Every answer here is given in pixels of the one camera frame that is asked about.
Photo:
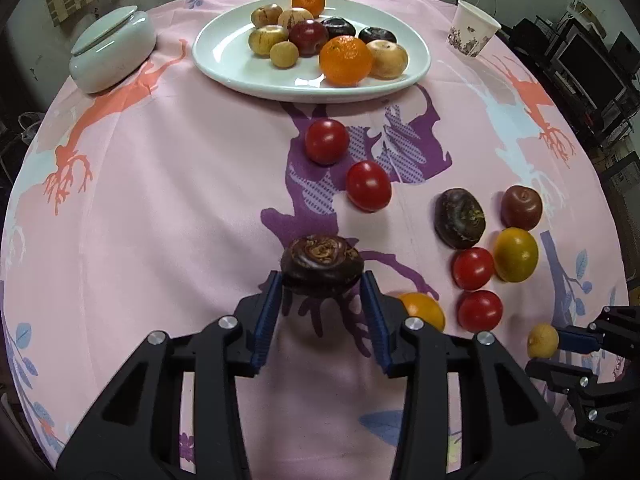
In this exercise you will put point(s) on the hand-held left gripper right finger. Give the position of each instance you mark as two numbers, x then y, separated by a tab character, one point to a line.
377	325

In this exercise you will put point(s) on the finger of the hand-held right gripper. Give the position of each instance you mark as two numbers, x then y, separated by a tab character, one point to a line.
575	339
555	375

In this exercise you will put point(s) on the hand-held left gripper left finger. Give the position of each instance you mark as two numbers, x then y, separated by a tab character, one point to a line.
262	325

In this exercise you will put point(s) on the small tan round fruit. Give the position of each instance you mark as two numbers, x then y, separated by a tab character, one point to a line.
543	340
284	54

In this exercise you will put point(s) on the yellow orange tomato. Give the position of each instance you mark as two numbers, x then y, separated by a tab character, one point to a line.
425	307

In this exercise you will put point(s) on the red cherry tomato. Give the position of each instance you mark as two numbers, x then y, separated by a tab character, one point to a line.
480	311
326	141
368	185
473	268

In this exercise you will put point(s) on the green yellow tomato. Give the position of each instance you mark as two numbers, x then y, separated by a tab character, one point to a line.
516	254

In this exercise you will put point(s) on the small dark red plum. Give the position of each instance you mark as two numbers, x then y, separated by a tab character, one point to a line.
521	207

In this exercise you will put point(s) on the white oval plate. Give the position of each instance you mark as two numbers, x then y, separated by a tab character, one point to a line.
240	72

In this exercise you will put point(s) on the large tan round fruit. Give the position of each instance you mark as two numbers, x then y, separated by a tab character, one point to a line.
387	58
267	40

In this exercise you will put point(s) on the large orange mandarin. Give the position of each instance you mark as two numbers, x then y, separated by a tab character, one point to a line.
346	60

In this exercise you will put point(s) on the large dark red plum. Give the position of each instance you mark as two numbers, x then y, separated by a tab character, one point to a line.
308	36

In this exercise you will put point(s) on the speckled tan round fruit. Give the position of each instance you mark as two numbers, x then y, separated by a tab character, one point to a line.
295	16

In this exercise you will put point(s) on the pink printed tablecloth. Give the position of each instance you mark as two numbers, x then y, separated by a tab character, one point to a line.
150	210

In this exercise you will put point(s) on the black monitor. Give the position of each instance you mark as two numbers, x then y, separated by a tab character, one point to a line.
590	70

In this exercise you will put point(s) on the pale green ceramic bowl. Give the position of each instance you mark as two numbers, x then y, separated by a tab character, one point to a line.
115	65

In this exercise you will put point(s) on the clear plastic bag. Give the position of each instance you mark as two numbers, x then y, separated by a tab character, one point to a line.
31	127

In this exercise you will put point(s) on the printed paper cup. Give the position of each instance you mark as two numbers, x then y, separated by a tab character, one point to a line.
470	30

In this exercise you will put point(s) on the small brown round fruit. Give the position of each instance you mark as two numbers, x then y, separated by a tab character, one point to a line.
265	15

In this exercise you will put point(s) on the small orange mandarin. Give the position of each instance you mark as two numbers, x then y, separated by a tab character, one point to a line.
308	2

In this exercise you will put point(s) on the pale green ceramic lid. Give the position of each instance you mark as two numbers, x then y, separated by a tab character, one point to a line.
102	30

